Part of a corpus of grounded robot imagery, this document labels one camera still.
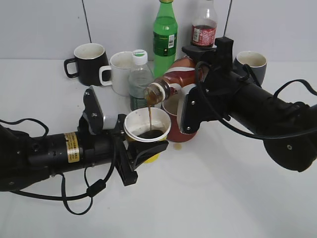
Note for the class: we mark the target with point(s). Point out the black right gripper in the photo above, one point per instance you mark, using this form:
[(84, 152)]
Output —
[(217, 90)]

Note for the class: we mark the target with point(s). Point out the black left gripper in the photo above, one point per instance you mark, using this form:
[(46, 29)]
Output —
[(103, 147)]

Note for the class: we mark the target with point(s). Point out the brown Nescafe coffee bottle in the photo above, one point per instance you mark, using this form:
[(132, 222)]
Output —
[(180, 74)]

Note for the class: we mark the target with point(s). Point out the yellow paper cup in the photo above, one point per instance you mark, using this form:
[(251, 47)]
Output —
[(147, 125)]

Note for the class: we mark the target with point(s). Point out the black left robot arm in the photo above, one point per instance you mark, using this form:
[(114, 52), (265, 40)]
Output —
[(26, 160)]

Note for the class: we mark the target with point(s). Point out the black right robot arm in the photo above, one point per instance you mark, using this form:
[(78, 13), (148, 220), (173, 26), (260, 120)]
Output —
[(287, 130)]

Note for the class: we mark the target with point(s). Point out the cola bottle red label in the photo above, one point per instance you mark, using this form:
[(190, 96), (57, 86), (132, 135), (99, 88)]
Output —
[(204, 24)]

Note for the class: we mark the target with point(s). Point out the green soda bottle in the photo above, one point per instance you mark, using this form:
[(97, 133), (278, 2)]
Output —
[(164, 38)]

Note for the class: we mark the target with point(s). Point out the red ceramic mug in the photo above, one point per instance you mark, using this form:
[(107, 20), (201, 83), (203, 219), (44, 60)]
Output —
[(170, 106)]

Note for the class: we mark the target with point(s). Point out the dark grey ceramic mug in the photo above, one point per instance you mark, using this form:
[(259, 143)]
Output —
[(256, 61)]

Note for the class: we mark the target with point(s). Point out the clear water bottle white cap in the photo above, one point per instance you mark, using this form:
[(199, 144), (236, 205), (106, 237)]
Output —
[(139, 79)]

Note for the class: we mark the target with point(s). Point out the white ceramic mug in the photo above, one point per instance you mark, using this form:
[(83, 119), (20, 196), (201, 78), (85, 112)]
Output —
[(119, 69)]

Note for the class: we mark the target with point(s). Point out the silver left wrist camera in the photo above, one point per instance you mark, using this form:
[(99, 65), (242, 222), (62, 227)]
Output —
[(100, 110)]

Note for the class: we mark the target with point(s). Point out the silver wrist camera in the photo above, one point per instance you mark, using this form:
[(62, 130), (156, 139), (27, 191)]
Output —
[(188, 115), (100, 110)]

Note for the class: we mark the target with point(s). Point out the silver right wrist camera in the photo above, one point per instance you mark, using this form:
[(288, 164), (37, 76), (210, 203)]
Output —
[(188, 115)]

